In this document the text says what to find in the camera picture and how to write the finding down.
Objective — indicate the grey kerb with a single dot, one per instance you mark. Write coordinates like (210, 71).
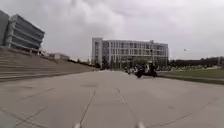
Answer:
(193, 79)

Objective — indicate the pale glass-fronted building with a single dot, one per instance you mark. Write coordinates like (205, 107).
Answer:
(130, 51)

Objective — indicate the dark row of trees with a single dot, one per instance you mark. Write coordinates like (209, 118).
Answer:
(200, 62)

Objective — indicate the green lawn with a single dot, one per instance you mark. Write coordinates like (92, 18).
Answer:
(200, 73)

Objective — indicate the grey paved plaza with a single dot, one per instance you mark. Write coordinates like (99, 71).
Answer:
(110, 96)

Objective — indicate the grey building with horizontal bands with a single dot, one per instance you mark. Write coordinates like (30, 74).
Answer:
(23, 33)

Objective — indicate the wide grey stone steps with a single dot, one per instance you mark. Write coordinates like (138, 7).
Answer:
(30, 65)

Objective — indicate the low pale building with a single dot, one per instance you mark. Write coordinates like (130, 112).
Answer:
(58, 56)

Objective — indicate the row of parked motorbikes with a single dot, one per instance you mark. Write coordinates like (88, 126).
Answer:
(143, 70)

